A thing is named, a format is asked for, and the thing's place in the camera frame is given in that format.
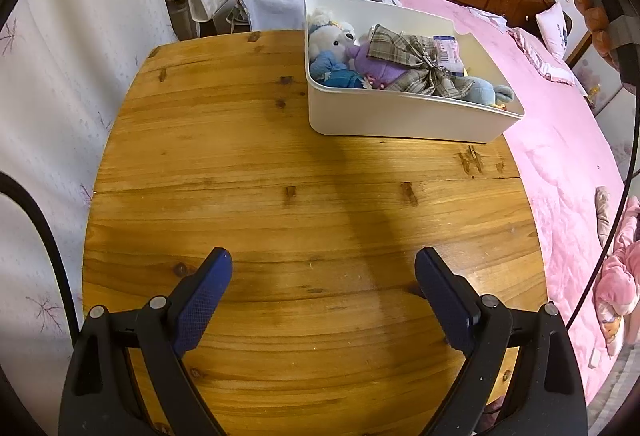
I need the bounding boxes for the plaid fabric bow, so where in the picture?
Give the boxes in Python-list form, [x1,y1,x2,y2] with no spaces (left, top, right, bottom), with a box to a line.
[367,24,473,100]

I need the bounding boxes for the purple plush toy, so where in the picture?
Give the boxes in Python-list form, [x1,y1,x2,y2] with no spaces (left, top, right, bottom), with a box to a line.
[346,42,408,89]

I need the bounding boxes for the blue green cloth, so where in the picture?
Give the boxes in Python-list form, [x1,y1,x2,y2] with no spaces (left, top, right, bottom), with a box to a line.
[309,51,368,89]

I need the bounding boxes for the person's right hand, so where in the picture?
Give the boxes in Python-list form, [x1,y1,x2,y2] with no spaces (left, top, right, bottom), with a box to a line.
[574,0,618,70]

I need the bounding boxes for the white pink pillow upright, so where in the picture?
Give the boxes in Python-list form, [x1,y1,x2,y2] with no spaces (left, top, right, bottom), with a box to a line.
[535,2,568,60]

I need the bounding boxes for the pink flat pillow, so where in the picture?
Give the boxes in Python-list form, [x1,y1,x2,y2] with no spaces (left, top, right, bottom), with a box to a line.
[506,27,580,90]

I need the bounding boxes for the white small box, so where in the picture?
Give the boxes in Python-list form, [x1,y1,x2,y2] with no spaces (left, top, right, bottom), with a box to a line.
[433,35,466,76]

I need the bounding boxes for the sliding wardrobe door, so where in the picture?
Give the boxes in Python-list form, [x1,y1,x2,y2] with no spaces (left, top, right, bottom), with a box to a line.
[567,35,636,178]

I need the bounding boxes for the blue rainbow pony plush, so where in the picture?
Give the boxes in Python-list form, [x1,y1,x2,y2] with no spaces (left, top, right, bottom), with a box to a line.
[464,77,515,108]

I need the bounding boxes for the pink clothing pile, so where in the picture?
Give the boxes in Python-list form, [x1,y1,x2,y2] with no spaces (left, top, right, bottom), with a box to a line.
[594,196,639,357]

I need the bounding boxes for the white plastic tray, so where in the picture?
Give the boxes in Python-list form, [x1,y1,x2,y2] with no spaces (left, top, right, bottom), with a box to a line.
[304,0,525,143]

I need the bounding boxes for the pink bed blanket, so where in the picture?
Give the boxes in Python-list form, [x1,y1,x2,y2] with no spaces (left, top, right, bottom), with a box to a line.
[394,0,623,400]

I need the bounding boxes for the beige sock on bed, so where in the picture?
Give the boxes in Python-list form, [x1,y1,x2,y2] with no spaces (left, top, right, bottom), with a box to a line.
[594,185,612,246]

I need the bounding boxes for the white curtain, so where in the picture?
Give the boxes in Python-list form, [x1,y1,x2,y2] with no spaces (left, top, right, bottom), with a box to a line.
[1,0,175,435]

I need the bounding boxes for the black cable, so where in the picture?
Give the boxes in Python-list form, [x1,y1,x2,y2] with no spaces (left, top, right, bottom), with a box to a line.
[0,170,82,332]

